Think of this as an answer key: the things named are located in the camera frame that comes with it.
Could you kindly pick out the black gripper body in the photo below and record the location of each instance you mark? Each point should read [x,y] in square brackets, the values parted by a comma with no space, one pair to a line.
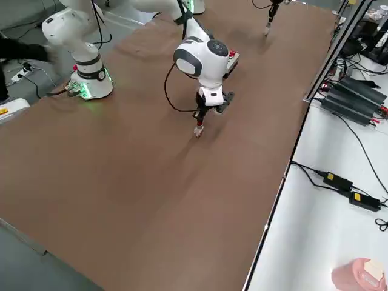
[228,100]
[276,3]

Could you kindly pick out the red button switch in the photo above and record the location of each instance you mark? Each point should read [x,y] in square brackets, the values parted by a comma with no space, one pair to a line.
[198,131]

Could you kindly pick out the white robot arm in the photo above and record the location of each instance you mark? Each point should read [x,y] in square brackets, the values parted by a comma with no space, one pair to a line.
[195,6]
[209,63]

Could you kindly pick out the grey four-button control box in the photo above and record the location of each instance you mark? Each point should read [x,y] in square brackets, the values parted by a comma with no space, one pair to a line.
[233,63]

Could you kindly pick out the black equipment pile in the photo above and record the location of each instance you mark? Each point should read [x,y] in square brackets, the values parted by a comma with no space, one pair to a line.
[369,42]

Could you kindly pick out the black ribbed power supply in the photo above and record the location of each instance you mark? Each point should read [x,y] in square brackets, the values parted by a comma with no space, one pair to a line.
[353,98]

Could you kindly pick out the black power adapter yellow label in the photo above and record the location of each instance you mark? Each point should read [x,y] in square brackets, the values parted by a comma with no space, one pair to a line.
[338,181]
[365,201]

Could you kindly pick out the white side table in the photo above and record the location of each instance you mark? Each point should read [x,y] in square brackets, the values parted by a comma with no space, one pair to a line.
[318,212]

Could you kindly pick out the white power strip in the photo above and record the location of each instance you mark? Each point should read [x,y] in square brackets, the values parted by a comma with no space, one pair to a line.
[22,72]

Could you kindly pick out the white box with yellow label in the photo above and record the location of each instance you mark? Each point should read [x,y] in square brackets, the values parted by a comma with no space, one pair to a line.
[12,110]

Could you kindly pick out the person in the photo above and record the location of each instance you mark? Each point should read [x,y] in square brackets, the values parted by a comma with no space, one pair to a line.
[18,50]

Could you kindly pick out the aluminium frame post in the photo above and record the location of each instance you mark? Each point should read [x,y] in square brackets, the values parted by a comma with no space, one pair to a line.
[336,51]

